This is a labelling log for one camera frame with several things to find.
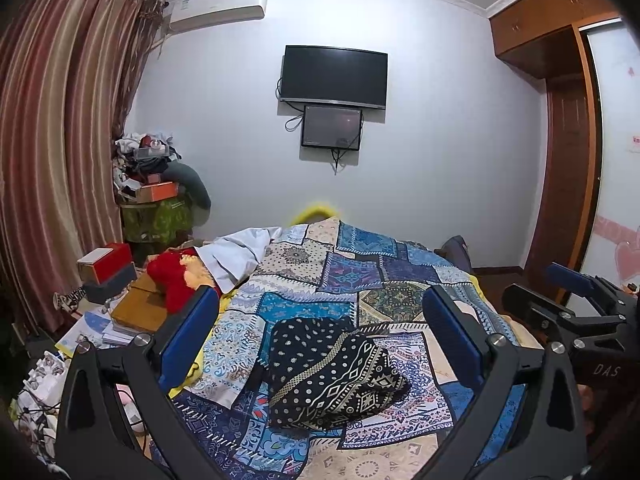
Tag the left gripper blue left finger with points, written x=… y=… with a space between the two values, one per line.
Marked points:
x=182 y=336

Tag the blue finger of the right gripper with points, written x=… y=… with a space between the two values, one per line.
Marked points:
x=570 y=280

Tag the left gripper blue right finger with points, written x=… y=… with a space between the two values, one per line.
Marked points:
x=459 y=336

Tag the navy patterned hooded garment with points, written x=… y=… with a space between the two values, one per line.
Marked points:
x=323 y=374

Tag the pile of clothes on stand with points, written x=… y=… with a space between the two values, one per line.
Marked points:
x=142 y=159

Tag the brown wooden door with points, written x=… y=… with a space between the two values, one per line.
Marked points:
x=563 y=196

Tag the wooden bedside table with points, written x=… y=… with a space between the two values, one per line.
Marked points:
x=143 y=306

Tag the red plush toy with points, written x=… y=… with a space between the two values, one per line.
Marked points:
x=178 y=274

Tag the dark grey box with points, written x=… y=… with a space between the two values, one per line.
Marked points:
x=100 y=293

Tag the grey backpack on floor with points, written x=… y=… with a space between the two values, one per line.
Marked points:
x=456 y=251

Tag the white shirt on bed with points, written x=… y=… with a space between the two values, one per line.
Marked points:
x=233 y=257

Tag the red and white box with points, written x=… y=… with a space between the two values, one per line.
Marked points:
x=103 y=263

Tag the green cloth covered stand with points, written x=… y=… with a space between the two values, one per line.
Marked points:
x=158 y=222

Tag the blue patchwork bedspread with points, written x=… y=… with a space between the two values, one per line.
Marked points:
x=330 y=269

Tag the orange shoe box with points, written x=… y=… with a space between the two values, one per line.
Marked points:
x=156 y=192

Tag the yellow pillow at headboard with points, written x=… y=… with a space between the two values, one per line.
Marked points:
x=314 y=213

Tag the brown wooden wardrobe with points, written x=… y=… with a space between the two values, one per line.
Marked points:
x=537 y=36

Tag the red striped curtain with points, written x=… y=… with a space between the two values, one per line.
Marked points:
x=69 y=72

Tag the white air conditioner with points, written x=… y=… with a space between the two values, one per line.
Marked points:
x=187 y=15

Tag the small black wall monitor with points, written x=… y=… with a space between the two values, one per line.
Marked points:
x=331 y=128

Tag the black wall television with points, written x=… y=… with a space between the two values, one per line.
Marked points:
x=313 y=74

